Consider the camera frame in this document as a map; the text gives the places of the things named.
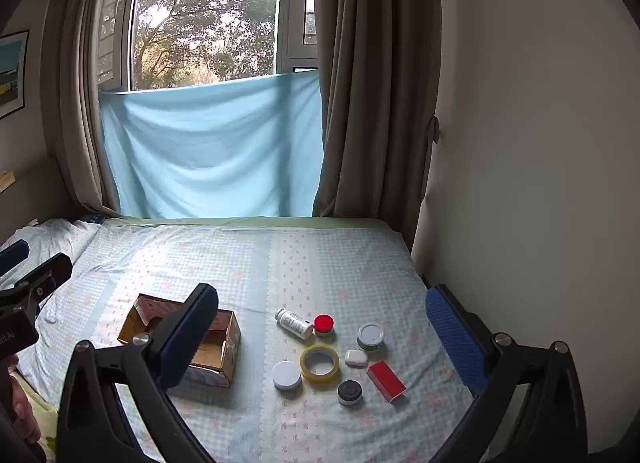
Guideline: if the white lid green jar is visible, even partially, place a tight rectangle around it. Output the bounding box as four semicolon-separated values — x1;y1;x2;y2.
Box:
357;323;385;352

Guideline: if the small red box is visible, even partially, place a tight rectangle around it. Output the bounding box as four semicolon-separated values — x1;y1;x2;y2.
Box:
367;360;407;402

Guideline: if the white pill bottle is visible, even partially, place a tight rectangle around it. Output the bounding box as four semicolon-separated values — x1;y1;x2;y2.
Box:
275;308;314;341

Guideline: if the white pillow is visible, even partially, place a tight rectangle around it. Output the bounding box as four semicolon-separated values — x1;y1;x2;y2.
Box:
0;217;102;294

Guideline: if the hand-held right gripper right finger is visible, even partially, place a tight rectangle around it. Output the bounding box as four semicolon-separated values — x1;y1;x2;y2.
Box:
425;285;589;463

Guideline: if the person's left hand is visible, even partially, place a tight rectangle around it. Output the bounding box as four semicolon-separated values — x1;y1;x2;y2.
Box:
11;377;43;445

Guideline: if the black lid jar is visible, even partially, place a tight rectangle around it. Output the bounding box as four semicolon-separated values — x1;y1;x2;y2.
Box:
337;380;362;406

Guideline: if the framed wall picture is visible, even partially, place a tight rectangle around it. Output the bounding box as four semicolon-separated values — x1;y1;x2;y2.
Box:
0;29;30;119

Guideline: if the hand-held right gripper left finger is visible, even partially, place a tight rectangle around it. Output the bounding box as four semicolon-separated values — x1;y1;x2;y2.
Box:
56;283;220;463

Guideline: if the cardboard box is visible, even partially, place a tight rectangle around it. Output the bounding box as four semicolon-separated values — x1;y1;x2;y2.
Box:
117;294;242;387

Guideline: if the yellow tape roll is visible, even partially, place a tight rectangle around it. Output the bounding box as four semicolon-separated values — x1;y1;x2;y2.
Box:
299;343;341;385

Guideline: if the brown curtain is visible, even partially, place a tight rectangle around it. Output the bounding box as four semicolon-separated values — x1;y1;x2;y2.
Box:
42;0;151;216
312;0;443;255

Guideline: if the light blue hanging cloth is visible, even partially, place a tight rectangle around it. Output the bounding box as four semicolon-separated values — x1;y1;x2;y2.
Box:
100;68;325;220

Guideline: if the window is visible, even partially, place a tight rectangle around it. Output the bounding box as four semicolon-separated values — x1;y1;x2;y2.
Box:
97;0;321;94

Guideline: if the round white jar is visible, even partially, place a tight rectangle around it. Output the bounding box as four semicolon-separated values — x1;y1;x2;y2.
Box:
272;361;303;391

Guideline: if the checked bow print bed sheet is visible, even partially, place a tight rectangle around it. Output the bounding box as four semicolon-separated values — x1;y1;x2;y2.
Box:
15;224;476;463

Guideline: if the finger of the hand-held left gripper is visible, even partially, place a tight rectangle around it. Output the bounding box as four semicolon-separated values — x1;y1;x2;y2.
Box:
0;252;74;316
0;239;30;276

